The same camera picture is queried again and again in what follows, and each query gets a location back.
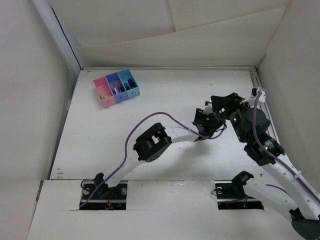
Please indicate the purple drawer container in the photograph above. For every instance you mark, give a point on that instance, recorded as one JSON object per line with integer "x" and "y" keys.
{"x": 112, "y": 79}

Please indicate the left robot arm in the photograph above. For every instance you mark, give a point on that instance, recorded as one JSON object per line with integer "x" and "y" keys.
{"x": 154, "y": 141}

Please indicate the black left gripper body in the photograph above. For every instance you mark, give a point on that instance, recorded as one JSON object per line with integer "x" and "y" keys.
{"x": 200, "y": 117}

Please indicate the pink drawer container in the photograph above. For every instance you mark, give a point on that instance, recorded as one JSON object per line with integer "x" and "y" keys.
{"x": 102, "y": 87}

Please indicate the purple capped black highlighter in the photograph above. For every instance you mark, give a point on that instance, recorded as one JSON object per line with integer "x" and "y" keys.
{"x": 131, "y": 83}

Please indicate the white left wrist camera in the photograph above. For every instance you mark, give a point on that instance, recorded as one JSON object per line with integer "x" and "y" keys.
{"x": 208, "y": 109}

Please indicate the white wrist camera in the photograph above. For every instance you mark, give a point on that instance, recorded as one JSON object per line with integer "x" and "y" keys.
{"x": 258, "y": 95}
{"x": 208, "y": 109}

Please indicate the red transparent pen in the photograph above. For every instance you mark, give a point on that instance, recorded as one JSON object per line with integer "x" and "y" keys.
{"x": 121, "y": 88}
{"x": 117, "y": 88}

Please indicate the white red eraser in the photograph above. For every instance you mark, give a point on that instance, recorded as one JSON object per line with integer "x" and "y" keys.
{"x": 102, "y": 96}

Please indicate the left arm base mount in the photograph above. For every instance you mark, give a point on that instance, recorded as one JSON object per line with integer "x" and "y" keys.
{"x": 105, "y": 198}

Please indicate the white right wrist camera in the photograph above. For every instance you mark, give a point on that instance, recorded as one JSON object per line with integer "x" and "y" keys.
{"x": 258, "y": 95}

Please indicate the blue drawer container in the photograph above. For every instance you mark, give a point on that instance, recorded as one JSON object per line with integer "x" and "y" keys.
{"x": 124, "y": 75}

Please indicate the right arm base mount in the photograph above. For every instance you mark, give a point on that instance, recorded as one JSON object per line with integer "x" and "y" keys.
{"x": 230, "y": 194}

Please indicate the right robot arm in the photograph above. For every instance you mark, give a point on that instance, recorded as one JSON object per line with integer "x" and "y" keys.
{"x": 299, "y": 203}

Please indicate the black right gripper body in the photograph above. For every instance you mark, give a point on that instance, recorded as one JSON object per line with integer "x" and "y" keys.
{"x": 235, "y": 102}

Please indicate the blue capped black highlighter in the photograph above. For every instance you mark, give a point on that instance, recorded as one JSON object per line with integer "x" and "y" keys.
{"x": 126, "y": 85}

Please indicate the pink capped white marker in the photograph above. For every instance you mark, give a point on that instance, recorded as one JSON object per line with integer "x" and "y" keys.
{"x": 115, "y": 90}

